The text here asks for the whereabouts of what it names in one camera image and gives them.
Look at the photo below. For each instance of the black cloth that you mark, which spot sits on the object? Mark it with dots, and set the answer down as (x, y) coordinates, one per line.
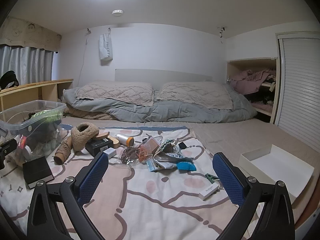
(8, 80)

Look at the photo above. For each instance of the beige bed mattress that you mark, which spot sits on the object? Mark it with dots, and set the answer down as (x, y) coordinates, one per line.
(225, 135)

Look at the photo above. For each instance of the dark clothes pile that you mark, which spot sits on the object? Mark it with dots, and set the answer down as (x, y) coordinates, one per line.
(260, 98)

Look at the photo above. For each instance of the wooden bedside shelf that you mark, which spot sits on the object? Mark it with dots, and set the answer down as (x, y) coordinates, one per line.
(37, 85)

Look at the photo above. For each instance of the printed beige curtain valance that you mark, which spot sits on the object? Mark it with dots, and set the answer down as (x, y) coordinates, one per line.
(30, 36)

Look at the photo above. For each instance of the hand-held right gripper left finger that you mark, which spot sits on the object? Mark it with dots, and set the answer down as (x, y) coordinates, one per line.
(93, 177)

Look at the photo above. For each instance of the white smoke detector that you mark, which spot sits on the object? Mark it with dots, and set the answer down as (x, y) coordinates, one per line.
(117, 12)

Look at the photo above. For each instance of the wardrobe shelf niche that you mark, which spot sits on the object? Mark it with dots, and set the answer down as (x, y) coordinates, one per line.
(250, 63)

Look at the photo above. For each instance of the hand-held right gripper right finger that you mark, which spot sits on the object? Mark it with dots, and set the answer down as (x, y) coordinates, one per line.
(228, 180)

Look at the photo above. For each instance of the white shutter door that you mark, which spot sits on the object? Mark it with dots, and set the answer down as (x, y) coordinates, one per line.
(300, 87)

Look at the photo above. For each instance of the beige fleece blanket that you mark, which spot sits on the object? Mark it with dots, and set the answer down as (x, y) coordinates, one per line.
(85, 114)

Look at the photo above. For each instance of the white wall camera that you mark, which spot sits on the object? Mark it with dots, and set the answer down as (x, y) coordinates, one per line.
(221, 30)

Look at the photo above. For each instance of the beige textured pillow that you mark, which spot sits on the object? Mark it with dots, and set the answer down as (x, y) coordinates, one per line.
(195, 93)
(112, 92)

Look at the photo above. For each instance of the black rectangular box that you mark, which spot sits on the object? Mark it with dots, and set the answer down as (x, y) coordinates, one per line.
(98, 146)

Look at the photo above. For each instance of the clear plastic storage box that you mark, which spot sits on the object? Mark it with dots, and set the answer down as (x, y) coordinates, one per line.
(15, 126)

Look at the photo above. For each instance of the small black clip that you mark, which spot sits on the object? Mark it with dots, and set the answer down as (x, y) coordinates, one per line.
(182, 145)

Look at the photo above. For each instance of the tan wooden holder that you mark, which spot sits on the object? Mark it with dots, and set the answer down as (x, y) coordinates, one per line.
(101, 135)

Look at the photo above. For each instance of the brown cardboard tube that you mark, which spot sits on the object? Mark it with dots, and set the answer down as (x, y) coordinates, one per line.
(62, 151)

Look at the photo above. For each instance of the grey curtain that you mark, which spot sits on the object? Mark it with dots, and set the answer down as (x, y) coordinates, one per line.
(32, 65)

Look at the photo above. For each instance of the fluffy beige slipper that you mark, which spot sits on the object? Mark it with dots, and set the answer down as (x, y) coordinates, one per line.
(82, 137)

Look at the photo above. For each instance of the green plastic bag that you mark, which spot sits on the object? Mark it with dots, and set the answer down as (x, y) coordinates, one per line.
(47, 115)

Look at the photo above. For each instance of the white printed small box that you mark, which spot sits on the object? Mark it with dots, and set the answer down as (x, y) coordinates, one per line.
(208, 191)

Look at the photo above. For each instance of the white hanging bag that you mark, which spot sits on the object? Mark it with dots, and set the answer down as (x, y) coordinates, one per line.
(106, 47)

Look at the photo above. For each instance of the grey duvet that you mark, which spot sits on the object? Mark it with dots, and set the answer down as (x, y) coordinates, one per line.
(150, 111)

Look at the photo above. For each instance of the white thread spool orange cap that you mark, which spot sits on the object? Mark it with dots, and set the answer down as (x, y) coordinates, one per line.
(122, 139)

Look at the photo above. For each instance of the green plastic clip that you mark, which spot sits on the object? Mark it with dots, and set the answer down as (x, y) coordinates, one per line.
(211, 177)

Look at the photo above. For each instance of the printed pink white blanket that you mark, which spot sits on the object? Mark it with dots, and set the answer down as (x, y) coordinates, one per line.
(155, 205)

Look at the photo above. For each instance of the white shallow tray box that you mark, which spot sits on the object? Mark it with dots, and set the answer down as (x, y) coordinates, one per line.
(275, 177)

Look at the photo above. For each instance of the pink clothes pile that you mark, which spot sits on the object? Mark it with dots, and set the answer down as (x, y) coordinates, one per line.
(247, 82)

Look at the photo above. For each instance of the brown cardboard box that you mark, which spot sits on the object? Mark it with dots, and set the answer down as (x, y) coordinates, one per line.
(151, 145)

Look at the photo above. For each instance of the orange rubber bands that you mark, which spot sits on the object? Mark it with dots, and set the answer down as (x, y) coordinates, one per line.
(143, 154)

